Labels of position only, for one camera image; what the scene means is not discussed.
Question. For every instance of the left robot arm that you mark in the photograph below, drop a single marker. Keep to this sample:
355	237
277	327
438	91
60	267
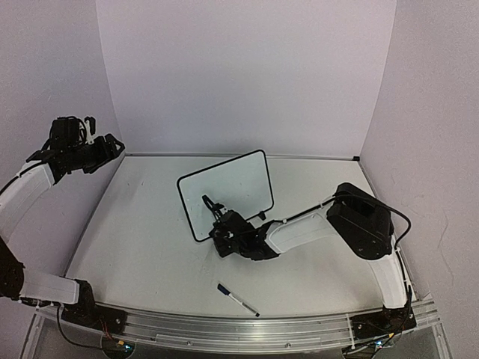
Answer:
72	145

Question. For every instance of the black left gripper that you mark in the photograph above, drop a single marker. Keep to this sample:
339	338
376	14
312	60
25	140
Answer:
106	149

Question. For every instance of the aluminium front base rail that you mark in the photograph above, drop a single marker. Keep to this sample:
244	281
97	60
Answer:
147	334

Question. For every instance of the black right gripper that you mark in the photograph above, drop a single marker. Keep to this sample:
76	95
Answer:
223	221

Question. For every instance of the white marker pen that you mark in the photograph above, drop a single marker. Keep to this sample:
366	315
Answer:
243	305

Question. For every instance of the white whiteboard with black frame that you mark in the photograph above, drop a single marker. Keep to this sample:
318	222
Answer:
242	184

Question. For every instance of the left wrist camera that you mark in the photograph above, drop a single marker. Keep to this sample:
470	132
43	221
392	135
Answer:
87	130

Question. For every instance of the blue marker cap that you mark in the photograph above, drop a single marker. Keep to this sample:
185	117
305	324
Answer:
223	290

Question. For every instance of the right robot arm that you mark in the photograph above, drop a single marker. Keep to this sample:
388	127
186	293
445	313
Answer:
361	222

